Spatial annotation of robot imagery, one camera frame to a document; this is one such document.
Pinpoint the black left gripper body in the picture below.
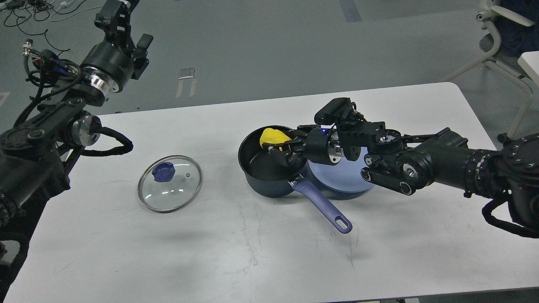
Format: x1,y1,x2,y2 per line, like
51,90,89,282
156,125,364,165
82,42,134,92

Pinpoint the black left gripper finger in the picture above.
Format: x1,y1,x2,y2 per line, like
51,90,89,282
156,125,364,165
131,34,154,80
94,0,139,49

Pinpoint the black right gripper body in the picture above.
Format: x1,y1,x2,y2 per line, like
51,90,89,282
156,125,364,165
304,128,336,165

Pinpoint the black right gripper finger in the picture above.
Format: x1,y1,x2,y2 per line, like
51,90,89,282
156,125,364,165
268,145,307,167
278,124,321,146

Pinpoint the yellow potato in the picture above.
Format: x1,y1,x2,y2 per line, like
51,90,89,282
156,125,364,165
259,128,292,149

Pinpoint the dark pot with purple handle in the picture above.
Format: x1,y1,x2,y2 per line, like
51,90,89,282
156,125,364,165
237,126,352,234

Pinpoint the glass lid with purple knob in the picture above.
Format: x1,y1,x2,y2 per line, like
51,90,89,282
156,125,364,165
137,155,203,213

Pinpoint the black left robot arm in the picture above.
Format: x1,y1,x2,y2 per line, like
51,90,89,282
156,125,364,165
0,0,153,300

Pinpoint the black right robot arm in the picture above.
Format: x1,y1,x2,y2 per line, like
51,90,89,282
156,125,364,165
259,98,539,239

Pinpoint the blue plate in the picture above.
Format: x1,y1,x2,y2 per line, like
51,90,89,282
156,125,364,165
306,158,375,201

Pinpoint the small clear floor plate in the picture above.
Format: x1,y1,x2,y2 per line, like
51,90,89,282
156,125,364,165
178,67,196,80

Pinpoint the white table edge at right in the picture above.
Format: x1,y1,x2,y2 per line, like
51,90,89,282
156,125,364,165
518,50,539,86

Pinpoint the white office chair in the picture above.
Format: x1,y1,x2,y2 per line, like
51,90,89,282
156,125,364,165
441,0,538,143

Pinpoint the white floor cable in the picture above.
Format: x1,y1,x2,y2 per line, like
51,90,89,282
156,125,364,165
48,0,110,22

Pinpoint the black floor cable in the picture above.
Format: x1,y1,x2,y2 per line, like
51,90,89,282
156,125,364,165
3,0,70,53

